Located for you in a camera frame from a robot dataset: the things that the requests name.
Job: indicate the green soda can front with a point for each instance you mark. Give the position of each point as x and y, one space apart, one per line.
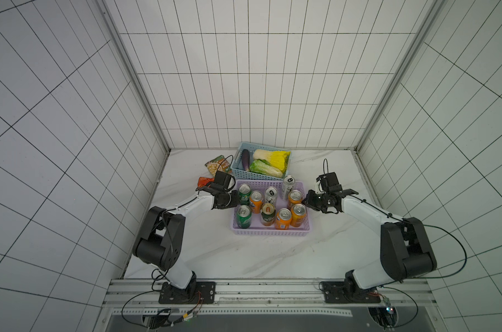
243 216

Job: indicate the yellow napa cabbage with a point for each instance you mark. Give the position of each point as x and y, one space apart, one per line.
278 159

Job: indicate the green soda can back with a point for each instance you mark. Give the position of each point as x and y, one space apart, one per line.
244 192

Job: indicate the white monster can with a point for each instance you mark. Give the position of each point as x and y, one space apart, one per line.
287 186
271 195

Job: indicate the purple plastic basket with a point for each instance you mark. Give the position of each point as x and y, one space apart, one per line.
255 222

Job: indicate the green soda can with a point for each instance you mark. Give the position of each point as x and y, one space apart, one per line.
243 216
244 192

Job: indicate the white Monster can back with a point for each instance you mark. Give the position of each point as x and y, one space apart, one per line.
287 186

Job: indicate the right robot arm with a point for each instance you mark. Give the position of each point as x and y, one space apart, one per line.
405 250

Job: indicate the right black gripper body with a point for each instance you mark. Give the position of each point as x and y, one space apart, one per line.
317 201

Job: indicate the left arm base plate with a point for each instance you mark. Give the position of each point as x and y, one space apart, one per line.
196 292

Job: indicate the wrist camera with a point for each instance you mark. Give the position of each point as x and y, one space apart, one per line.
223 182
328 183

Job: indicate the red snack packet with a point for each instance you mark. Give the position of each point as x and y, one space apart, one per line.
204 182

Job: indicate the purple eggplant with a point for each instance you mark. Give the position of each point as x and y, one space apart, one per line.
245 160

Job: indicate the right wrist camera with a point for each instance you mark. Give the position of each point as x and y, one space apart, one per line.
328 183

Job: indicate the orange can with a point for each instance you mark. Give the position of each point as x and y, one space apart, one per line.
283 219
294 197
256 201
299 213

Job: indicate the green can gold lid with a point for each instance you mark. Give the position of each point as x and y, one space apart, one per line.
268 214

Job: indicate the aluminium mounting rail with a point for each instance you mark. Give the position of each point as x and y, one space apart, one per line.
261 296

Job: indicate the green lettuce head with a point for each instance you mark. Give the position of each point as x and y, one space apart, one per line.
262 167

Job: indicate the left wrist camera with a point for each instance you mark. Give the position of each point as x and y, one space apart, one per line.
223 182

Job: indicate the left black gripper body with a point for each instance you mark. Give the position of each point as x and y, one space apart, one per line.
229 198

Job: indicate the green snack packet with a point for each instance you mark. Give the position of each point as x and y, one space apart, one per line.
219 164

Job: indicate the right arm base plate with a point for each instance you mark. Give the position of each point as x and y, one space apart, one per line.
346 293

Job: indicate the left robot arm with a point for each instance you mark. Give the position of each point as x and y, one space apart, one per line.
159 240

